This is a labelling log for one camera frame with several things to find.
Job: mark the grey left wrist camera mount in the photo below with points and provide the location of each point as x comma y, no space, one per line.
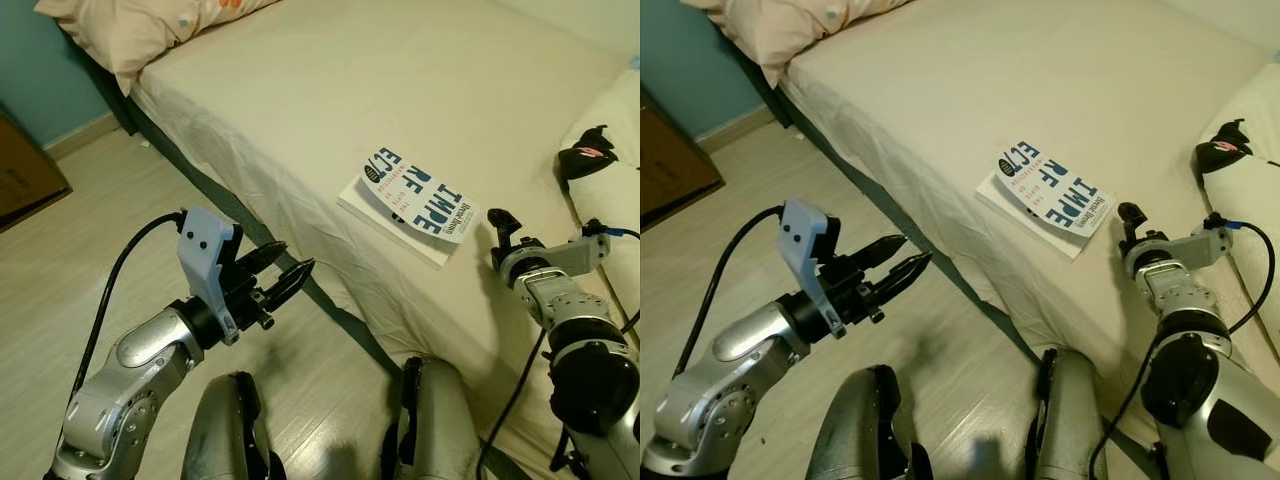
808,235
205,245

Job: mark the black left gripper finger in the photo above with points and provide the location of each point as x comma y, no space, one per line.
292,283
262,260
908,275
880,252

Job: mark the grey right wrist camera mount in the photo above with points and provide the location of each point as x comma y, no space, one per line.
580,252
1200,245

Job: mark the bed with beige sheet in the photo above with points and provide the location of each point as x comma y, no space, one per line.
1050,80
400,90

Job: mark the grey robot right leg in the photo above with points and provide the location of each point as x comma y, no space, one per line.
1065,415
435,420

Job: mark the white book with blue letters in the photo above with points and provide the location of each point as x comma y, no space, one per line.
410,195
1050,190

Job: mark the grey robot leg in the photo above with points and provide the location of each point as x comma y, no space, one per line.
225,430
1065,415
855,425
435,420

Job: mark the grey robot left leg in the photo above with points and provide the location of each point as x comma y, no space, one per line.
855,425
225,430

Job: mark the pink pillow with coloured dots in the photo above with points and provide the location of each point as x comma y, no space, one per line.
130,30
790,25

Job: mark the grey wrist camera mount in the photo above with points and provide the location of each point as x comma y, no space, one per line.
808,235
1200,245
205,245
580,252

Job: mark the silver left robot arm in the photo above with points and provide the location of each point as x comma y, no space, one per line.
130,370
740,350

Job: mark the white Kuromi print blanket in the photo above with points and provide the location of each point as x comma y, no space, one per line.
1250,200
610,210

